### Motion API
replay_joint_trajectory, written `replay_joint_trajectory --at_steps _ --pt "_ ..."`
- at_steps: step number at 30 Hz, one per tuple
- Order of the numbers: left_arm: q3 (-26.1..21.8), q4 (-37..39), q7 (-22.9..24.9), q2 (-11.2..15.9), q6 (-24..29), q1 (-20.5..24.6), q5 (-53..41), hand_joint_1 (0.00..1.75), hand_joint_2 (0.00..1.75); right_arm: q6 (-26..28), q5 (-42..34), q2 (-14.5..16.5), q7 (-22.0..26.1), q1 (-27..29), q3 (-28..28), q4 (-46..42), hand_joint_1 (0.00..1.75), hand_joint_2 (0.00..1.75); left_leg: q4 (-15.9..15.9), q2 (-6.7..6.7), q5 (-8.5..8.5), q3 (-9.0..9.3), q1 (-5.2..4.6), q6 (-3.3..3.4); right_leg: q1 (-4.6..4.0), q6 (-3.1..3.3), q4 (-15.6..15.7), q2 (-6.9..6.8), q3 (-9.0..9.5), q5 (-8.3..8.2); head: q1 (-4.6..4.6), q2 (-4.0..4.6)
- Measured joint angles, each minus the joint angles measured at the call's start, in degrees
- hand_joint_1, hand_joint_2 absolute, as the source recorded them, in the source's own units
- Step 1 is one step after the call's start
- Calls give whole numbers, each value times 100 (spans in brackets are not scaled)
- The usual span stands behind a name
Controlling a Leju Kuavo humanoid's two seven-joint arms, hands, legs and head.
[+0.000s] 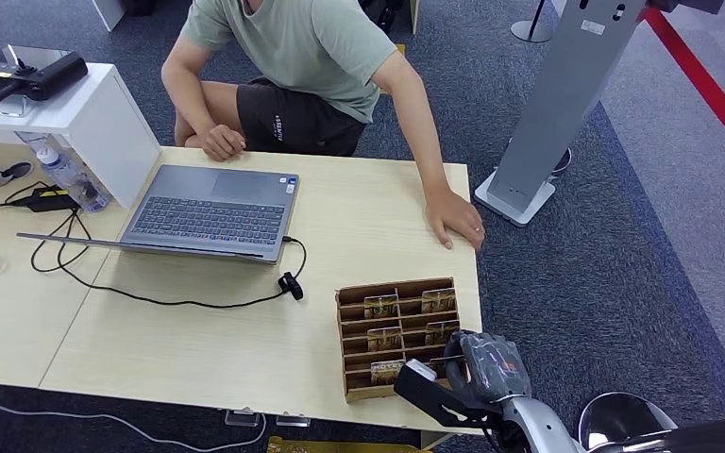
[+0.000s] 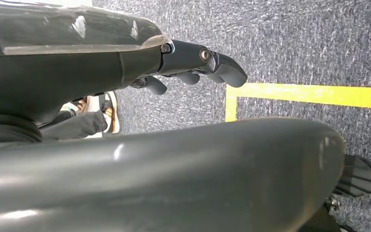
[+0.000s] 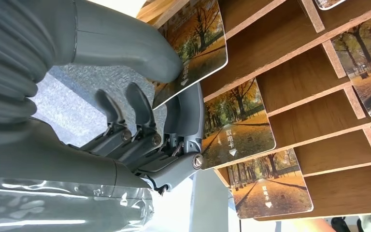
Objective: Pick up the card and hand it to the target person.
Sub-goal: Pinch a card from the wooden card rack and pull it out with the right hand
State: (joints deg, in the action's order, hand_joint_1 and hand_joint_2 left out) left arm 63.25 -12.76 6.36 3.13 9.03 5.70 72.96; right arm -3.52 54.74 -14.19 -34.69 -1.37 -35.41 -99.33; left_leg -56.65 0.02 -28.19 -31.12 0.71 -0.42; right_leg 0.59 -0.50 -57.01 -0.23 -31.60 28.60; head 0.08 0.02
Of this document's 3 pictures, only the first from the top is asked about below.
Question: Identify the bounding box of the grey round puck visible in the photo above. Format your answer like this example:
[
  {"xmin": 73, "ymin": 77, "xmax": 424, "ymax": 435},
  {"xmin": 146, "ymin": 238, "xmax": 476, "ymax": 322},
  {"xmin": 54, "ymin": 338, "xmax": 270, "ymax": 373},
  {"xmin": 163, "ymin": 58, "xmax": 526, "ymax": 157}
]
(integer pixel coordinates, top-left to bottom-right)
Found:
[{"xmin": 0, "ymin": 161, "xmax": 33, "ymax": 188}]

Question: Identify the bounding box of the clear plastic water bottle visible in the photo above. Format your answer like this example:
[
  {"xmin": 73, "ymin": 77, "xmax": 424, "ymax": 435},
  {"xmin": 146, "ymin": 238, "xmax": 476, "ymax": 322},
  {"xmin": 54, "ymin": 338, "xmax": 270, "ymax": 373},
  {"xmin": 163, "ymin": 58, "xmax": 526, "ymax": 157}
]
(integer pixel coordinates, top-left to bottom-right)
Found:
[{"xmin": 35, "ymin": 146, "xmax": 111, "ymax": 214}]

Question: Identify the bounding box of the wooden slotted card holder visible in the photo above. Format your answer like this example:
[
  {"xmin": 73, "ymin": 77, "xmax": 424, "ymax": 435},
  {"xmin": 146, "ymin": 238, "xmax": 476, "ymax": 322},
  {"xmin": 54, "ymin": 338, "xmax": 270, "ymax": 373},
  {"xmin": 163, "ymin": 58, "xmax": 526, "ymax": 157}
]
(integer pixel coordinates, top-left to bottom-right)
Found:
[{"xmin": 335, "ymin": 277, "xmax": 464, "ymax": 404}]

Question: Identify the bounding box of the red floor tape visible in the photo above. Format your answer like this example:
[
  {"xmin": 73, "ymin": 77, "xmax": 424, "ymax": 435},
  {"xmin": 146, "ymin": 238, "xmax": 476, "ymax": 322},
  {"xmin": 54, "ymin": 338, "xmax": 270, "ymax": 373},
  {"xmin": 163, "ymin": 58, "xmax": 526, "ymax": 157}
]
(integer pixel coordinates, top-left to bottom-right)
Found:
[{"xmin": 640, "ymin": 6, "xmax": 725, "ymax": 178}]

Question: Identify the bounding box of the shiny silver robot joint shell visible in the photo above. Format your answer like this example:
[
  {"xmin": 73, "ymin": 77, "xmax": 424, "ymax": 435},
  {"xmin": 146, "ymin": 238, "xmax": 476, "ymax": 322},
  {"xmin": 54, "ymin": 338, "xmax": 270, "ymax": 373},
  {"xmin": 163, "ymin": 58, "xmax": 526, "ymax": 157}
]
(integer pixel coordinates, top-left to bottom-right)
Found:
[{"xmin": 578, "ymin": 392, "xmax": 680, "ymax": 453}]

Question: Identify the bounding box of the person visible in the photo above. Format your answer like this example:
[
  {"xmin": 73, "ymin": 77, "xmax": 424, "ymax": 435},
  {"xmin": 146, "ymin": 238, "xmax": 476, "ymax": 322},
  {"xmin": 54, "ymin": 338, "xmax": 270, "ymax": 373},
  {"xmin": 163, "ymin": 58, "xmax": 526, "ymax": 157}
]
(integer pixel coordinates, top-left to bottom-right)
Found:
[{"xmin": 160, "ymin": 0, "xmax": 486, "ymax": 253}]

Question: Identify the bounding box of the grey kiosk stand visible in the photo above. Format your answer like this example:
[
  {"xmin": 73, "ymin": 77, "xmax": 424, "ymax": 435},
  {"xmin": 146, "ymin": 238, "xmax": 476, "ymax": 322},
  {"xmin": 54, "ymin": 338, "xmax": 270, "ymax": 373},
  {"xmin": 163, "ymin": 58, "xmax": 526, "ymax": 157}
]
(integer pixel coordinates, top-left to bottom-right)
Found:
[{"xmin": 473, "ymin": 0, "xmax": 649, "ymax": 228}]

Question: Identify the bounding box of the person's left hand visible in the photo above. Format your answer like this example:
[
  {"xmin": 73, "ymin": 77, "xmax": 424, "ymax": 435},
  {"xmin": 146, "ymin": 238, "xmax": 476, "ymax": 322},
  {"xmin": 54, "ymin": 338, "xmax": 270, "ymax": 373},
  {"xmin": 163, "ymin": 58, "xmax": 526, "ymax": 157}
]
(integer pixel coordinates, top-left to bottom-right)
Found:
[{"xmin": 423, "ymin": 187, "xmax": 486, "ymax": 253}]

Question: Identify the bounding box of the black laptop power cable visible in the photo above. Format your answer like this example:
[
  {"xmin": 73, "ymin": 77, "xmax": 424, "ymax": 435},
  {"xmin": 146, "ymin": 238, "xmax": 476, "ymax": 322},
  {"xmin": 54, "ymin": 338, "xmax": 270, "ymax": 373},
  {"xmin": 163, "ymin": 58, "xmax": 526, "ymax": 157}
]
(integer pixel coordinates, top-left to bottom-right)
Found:
[{"xmin": 29, "ymin": 209, "xmax": 309, "ymax": 310}]

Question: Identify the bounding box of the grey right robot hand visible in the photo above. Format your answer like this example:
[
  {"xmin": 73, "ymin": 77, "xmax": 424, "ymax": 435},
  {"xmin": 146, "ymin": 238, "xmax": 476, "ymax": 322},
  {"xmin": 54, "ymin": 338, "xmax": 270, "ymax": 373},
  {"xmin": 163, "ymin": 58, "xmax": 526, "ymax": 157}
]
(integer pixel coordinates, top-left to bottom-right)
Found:
[{"xmin": 444, "ymin": 331, "xmax": 533, "ymax": 405}]

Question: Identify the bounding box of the white floor cable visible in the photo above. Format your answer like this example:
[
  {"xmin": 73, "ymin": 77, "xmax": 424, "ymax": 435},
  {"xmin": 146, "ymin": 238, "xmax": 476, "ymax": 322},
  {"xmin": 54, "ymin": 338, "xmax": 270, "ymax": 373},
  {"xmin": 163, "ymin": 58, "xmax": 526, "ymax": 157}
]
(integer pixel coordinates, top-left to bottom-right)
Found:
[{"xmin": 0, "ymin": 395, "xmax": 268, "ymax": 453}]

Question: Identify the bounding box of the person's right hand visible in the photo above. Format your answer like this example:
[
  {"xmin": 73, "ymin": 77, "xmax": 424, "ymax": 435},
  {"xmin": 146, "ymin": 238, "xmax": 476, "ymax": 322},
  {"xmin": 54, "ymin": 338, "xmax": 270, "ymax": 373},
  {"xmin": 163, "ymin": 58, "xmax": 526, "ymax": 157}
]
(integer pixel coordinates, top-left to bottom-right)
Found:
[{"xmin": 199, "ymin": 124, "xmax": 248, "ymax": 162}]

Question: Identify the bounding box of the white furniture panel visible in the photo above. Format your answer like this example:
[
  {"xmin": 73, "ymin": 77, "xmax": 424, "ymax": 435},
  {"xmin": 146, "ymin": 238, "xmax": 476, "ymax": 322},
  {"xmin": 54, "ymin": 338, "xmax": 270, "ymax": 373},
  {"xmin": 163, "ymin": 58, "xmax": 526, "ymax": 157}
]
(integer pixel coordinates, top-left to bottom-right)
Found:
[{"xmin": 90, "ymin": 0, "xmax": 127, "ymax": 34}]

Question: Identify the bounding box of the black power adapter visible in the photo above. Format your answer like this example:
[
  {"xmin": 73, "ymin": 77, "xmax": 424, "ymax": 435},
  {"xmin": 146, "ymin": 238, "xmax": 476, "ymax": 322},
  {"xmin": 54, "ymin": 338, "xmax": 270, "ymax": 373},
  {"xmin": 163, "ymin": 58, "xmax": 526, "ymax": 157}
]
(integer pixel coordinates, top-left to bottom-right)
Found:
[{"xmin": 10, "ymin": 186, "xmax": 81, "ymax": 214}]

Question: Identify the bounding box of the white cabinet box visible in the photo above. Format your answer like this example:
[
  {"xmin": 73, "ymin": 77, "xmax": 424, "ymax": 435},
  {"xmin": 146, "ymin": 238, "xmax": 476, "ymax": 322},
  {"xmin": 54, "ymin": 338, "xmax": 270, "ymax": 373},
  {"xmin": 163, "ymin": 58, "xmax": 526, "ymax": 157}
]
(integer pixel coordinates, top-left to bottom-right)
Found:
[{"xmin": 0, "ymin": 62, "xmax": 162, "ymax": 212}]

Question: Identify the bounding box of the stanchion post with round base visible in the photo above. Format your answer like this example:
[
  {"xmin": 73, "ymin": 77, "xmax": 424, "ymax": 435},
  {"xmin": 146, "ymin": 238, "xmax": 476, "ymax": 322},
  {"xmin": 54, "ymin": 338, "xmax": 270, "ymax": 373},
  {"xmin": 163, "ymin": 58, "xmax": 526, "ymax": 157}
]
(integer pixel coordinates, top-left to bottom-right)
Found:
[{"xmin": 510, "ymin": 0, "xmax": 554, "ymax": 45}]

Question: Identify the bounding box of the grey open laptop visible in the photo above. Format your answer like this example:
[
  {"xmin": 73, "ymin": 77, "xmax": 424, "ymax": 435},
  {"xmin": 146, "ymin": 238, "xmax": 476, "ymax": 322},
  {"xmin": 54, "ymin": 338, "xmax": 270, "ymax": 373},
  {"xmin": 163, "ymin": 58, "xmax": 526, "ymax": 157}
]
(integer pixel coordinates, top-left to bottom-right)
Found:
[{"xmin": 16, "ymin": 164, "xmax": 301, "ymax": 265}]

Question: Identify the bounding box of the black wrist camera with pale box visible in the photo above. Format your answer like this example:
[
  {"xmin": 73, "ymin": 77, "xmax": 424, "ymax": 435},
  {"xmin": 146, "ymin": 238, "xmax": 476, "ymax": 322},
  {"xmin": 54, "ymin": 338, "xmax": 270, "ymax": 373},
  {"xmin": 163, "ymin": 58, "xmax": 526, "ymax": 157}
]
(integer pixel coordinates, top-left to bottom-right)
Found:
[{"xmin": 394, "ymin": 359, "xmax": 501, "ymax": 429}]

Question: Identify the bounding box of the golden sheet under table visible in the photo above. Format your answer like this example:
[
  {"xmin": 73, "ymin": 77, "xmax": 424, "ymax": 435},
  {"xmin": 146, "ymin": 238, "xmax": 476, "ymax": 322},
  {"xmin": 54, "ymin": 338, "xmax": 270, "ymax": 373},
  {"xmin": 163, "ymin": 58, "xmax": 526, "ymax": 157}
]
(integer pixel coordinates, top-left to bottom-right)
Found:
[{"xmin": 266, "ymin": 436, "xmax": 432, "ymax": 453}]

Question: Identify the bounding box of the black handheld controller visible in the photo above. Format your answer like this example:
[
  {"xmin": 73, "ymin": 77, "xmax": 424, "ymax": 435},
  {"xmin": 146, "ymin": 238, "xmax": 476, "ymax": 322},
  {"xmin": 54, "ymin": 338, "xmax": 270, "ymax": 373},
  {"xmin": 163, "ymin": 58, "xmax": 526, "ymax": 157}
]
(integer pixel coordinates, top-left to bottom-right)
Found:
[{"xmin": 0, "ymin": 51, "xmax": 90, "ymax": 103}]

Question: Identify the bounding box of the clear acrylic stand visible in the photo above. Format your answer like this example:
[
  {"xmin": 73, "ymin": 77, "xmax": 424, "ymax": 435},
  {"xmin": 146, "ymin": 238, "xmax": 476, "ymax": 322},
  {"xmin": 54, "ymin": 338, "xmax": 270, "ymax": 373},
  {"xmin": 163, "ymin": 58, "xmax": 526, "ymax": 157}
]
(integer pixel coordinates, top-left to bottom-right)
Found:
[{"xmin": 0, "ymin": 44, "xmax": 71, "ymax": 119}]

